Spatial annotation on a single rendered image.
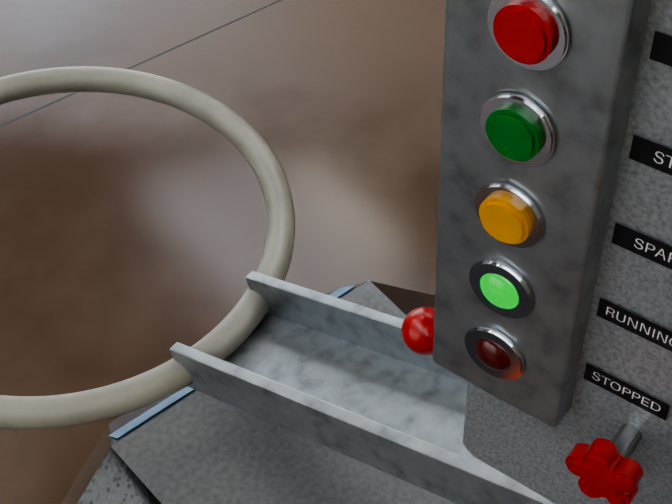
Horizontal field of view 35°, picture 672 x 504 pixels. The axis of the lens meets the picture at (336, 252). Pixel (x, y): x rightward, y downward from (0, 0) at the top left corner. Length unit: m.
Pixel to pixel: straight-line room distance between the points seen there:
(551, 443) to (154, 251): 1.86
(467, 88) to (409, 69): 2.39
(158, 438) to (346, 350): 0.22
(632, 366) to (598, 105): 0.17
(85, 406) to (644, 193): 0.65
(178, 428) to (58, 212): 1.52
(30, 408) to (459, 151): 0.62
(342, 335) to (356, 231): 1.40
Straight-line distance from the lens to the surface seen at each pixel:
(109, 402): 1.02
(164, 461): 1.09
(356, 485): 1.05
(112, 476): 1.11
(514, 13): 0.43
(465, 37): 0.46
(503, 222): 0.50
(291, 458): 1.07
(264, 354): 1.04
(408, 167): 2.57
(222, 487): 1.06
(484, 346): 0.57
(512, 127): 0.46
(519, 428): 0.65
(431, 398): 0.95
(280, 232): 1.12
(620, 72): 0.43
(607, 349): 0.56
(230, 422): 1.10
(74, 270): 2.44
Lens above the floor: 1.72
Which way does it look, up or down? 47 degrees down
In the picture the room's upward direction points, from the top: 3 degrees counter-clockwise
